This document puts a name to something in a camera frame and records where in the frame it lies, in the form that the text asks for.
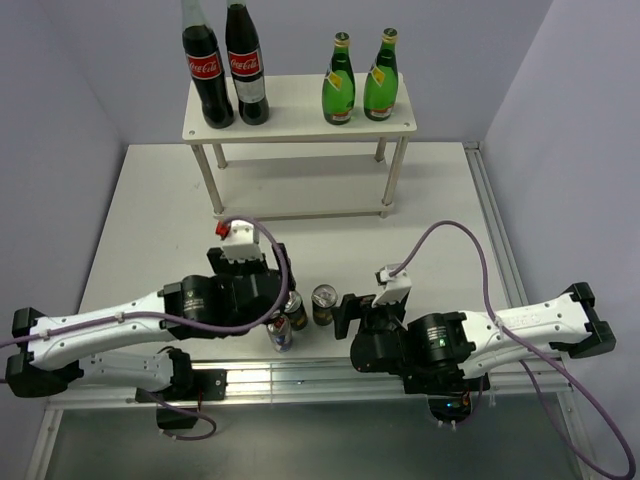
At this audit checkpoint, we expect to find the black yellow tonic can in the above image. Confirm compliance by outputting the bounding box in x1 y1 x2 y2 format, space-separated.
284 291 308 331
311 284 338 326

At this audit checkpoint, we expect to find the green glass bottle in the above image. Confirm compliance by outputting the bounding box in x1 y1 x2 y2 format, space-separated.
321 32 355 125
363 28 399 121

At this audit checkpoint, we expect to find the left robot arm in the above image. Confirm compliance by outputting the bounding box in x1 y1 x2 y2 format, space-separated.
2 244 296 400

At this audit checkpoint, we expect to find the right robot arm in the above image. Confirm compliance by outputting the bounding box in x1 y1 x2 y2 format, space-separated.
312 265 616 396

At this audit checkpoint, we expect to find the white two-tier shelf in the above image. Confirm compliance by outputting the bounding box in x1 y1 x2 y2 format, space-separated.
182 74 417 219

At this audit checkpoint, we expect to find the left cola bottle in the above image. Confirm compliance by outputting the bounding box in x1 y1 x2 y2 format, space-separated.
181 0 234 129

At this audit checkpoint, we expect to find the cola bottle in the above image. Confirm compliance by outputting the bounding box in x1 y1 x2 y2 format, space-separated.
181 0 234 129
225 1 270 126

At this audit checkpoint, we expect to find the right cola bottle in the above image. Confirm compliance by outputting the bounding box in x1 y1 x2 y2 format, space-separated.
225 1 270 126

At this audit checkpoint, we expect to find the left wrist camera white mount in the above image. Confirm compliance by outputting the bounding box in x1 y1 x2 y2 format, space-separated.
215 220 262 263

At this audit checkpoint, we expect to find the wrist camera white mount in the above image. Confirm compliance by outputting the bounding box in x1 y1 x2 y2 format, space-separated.
372 264 412 307
215 220 262 263

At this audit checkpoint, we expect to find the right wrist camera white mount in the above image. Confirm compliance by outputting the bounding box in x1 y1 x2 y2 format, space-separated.
372 264 412 307

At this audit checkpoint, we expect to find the aluminium rail frame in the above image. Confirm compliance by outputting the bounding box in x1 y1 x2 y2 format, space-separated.
35 142 589 479

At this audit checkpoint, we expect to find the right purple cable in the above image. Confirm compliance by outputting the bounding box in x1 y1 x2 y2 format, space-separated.
389 220 637 479

